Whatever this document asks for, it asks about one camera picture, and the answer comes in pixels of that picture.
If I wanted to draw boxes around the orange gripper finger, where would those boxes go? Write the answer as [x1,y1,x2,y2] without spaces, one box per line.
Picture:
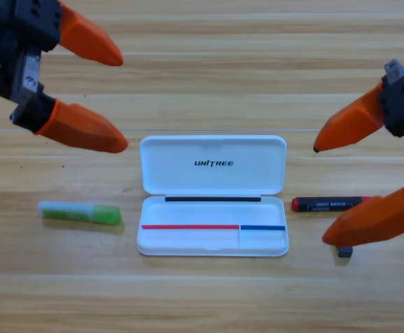
[312,67,404,153]
[14,0,124,67]
[10,92,129,154]
[321,178,404,248]

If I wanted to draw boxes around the red and black marker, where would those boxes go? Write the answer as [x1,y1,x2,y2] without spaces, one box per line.
[291,196,380,214]

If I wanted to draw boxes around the white Unitree pencil case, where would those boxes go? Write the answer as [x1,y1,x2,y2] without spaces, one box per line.
[136,135,289,257]

